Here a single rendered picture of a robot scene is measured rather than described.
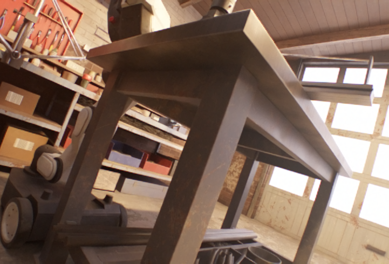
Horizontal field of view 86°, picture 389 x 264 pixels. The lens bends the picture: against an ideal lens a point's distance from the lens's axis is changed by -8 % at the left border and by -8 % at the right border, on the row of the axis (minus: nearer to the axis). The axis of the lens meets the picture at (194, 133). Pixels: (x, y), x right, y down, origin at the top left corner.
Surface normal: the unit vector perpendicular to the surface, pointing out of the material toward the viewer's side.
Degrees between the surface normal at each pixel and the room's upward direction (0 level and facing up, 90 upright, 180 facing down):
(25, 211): 37
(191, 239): 90
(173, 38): 90
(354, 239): 90
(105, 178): 90
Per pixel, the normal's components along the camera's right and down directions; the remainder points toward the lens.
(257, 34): 0.69, 0.18
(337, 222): -0.64, -0.31
